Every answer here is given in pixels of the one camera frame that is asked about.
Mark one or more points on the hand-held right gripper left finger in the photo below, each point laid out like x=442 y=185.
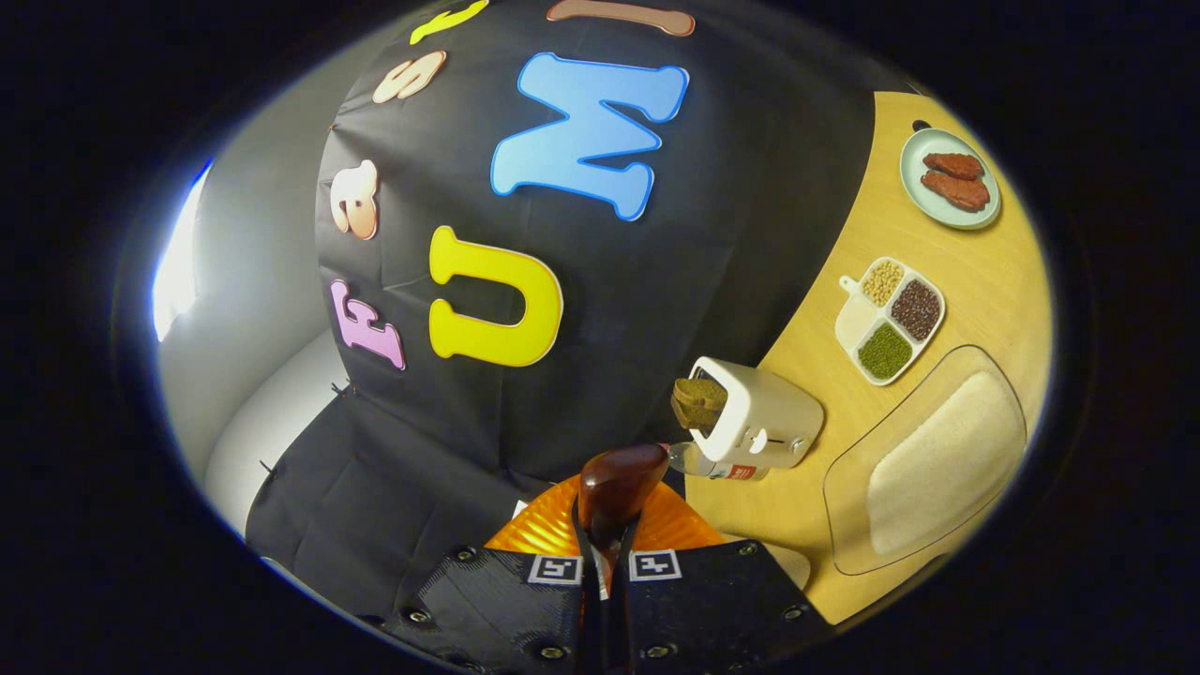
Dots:
x=506 y=609

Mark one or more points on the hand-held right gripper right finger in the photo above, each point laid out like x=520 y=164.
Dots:
x=712 y=609

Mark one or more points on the dark wooden spoon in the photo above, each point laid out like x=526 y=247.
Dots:
x=619 y=487

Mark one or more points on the clear container of rice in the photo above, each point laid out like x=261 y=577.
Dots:
x=937 y=459

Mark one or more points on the clear plastic bottle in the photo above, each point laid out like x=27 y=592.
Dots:
x=722 y=467

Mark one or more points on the white toaster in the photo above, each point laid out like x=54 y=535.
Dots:
x=773 y=412

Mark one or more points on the brown bread slice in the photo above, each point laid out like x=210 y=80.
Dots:
x=698 y=403

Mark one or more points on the black backdrop cloth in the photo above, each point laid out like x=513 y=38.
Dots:
x=675 y=281

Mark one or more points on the white divided grain dish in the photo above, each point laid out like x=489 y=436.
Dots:
x=891 y=323

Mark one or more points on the pale green plate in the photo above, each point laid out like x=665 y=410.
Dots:
x=947 y=217

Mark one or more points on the large ceiling light panel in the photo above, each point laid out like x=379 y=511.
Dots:
x=178 y=262

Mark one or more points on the red meat piece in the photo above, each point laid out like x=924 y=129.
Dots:
x=956 y=192
x=954 y=165

